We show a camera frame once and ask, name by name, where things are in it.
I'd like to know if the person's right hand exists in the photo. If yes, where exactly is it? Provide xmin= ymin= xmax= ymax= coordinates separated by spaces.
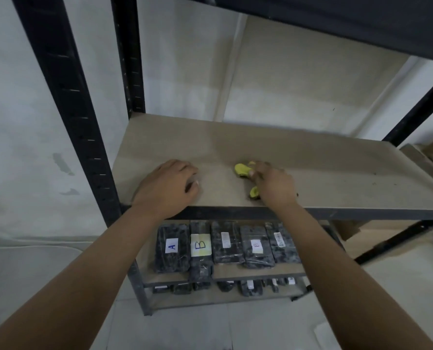
xmin=249 ymin=161 xmax=299 ymax=212

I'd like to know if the person's left hand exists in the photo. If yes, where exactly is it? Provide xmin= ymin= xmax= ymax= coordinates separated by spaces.
xmin=132 ymin=159 xmax=201 ymax=220

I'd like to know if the yellow plastic item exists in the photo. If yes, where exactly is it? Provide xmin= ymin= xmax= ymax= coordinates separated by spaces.
xmin=234 ymin=162 xmax=261 ymax=200

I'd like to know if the person's left forearm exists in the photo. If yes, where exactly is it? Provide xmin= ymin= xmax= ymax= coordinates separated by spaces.
xmin=0 ymin=204 xmax=177 ymax=350

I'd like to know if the person's right forearm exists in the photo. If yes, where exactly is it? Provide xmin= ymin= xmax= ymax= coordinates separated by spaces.
xmin=266 ymin=201 xmax=433 ymax=350

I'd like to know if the black packet yellow label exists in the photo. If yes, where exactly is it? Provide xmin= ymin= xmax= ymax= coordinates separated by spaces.
xmin=189 ymin=221 xmax=214 ymax=283

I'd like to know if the black packet white label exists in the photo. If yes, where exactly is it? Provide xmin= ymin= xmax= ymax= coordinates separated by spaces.
xmin=266 ymin=221 xmax=304 ymax=265
xmin=154 ymin=224 xmax=191 ymax=274
xmin=211 ymin=220 xmax=245 ymax=266
xmin=240 ymin=225 xmax=276 ymax=270

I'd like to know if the row of dark packets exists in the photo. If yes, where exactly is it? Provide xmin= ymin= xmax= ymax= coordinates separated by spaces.
xmin=152 ymin=276 xmax=309 ymax=298

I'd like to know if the black metal shelving rack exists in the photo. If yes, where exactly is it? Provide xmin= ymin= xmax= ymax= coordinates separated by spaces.
xmin=11 ymin=0 xmax=433 ymax=317

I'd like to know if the white paper sheet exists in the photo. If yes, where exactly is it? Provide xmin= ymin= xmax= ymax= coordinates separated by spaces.
xmin=313 ymin=321 xmax=343 ymax=350

